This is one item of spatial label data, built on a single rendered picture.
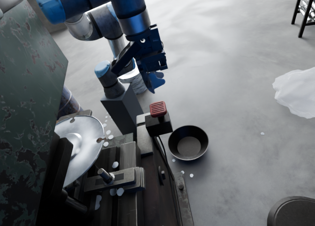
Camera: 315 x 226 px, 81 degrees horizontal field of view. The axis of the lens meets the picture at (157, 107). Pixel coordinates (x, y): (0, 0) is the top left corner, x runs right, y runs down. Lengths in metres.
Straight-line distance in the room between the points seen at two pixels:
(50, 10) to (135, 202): 0.53
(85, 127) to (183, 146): 0.90
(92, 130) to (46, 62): 0.35
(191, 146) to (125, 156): 0.86
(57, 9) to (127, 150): 0.45
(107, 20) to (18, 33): 0.57
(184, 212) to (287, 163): 0.70
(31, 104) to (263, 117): 1.51
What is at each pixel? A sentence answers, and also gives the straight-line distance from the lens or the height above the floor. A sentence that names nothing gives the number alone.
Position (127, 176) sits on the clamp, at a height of 0.75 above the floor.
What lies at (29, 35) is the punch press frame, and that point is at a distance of 0.38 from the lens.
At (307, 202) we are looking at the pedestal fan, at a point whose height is 0.04.
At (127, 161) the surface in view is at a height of 0.71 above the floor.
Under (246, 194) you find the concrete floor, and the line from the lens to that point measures 1.30.
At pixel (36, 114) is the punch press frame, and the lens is 0.32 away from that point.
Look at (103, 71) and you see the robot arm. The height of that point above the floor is 0.66.
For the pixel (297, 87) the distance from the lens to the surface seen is 1.64.
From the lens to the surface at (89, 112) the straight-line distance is 0.76.
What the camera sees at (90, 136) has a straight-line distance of 0.66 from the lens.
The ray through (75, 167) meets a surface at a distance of 0.62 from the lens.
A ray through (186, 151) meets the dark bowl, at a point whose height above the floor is 0.00.
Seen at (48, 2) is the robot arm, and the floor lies 1.16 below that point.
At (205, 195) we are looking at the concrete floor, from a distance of 1.28.
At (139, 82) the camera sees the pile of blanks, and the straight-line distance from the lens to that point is 1.92.
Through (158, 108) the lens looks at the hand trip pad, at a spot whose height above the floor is 0.76.
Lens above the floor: 1.22
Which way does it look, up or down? 44 degrees down
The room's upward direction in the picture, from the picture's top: 20 degrees counter-clockwise
